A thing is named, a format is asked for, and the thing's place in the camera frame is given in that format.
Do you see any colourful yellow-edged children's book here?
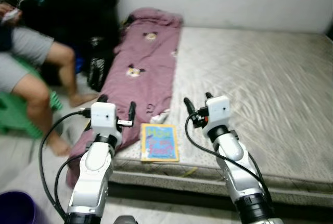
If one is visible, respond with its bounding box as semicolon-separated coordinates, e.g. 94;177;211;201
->
139;123;180;163

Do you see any black bag with white print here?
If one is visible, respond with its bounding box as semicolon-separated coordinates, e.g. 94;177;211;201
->
86;36;116;92

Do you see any blue plastic bag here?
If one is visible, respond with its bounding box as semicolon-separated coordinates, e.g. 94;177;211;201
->
74;56;85;74

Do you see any mauve cartoon mouse quilt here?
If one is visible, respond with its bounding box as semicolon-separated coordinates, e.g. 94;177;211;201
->
65;8;184;188

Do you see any cream quilted mattress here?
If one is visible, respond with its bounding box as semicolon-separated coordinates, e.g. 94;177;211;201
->
112;26;333;206

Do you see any person in grey shorts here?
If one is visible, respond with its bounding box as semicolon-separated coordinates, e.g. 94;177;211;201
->
0;0;99;157

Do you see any green plastic stool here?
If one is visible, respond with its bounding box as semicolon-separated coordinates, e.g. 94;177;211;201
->
0;60;63;139

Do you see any dark grey robot leg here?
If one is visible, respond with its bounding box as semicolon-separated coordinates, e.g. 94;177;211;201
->
113;215;138;224

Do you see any large black bag pile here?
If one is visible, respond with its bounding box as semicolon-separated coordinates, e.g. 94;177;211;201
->
21;0;121;60

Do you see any purple plastic bucket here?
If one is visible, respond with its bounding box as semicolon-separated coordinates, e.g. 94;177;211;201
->
0;191;37;224

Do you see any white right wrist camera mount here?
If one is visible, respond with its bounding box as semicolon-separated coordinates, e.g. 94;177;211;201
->
202;96;231;133

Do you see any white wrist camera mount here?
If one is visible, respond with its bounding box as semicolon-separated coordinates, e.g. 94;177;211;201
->
202;96;231;133
90;102;119;137

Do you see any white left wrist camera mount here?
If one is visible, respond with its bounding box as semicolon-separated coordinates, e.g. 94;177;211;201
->
90;102;119;137

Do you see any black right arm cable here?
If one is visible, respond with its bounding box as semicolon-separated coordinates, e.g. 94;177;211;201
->
184;110;274;204

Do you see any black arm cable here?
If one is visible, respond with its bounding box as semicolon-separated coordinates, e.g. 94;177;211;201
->
39;108;94;219
184;110;274;204

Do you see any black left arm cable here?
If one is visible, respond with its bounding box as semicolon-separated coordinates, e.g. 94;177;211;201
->
39;108;94;219

